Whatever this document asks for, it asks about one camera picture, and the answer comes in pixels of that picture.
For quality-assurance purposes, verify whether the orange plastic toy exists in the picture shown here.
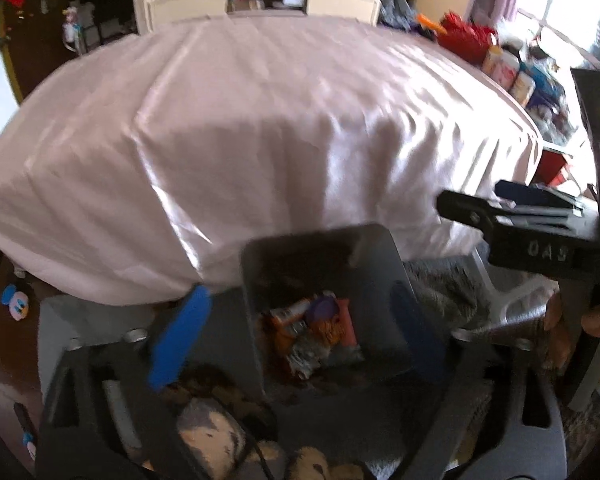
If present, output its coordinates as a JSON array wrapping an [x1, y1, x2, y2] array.
[[414, 12, 449, 37]]

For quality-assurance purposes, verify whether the red-orange wrapper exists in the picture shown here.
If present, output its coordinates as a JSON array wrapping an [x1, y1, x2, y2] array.
[[336, 298, 359, 349]]

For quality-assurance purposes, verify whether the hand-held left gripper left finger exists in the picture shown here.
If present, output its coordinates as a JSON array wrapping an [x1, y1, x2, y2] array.
[[35, 283, 212, 480]]

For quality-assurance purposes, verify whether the plaid trouser leg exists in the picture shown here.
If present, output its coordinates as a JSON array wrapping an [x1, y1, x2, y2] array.
[[405, 256, 600, 480]]

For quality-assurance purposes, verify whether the pale pink satin sheet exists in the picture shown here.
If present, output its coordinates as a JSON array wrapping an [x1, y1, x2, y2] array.
[[0, 10, 547, 307]]

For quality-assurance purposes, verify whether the grey white plush toy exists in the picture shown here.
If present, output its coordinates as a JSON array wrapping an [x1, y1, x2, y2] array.
[[176, 399, 247, 467]]

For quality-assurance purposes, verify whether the small doll figurine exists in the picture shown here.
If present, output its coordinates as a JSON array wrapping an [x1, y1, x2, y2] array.
[[61, 4, 89, 54]]

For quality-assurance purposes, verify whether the cream wooden headboard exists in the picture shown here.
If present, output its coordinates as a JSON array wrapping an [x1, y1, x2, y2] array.
[[134, 0, 382, 35]]

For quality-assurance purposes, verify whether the purple wrapper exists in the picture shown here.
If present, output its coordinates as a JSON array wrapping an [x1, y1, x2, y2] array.
[[304, 295, 339, 332]]

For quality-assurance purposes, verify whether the cartoon duck slipper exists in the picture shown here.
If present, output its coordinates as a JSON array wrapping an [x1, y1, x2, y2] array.
[[12, 402, 39, 461], [0, 284, 31, 322]]

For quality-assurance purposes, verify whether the silver foil wrapper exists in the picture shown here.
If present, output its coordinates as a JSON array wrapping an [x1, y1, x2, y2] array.
[[284, 334, 332, 380]]

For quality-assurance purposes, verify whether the grey square bin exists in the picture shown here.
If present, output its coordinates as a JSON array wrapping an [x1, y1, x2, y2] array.
[[239, 223, 452, 402]]

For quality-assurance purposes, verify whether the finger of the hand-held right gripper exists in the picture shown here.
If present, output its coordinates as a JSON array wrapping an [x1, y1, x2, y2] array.
[[437, 189, 517, 234], [494, 179, 582, 212]]

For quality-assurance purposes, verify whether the person's right hand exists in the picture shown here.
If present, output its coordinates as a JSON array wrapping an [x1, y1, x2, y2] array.
[[544, 292, 600, 377]]

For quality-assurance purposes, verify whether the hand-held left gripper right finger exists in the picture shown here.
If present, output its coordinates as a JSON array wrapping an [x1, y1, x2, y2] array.
[[389, 280, 566, 480]]

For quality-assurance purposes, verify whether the red storage box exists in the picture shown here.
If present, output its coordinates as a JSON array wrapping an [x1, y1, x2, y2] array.
[[535, 144, 577, 187]]

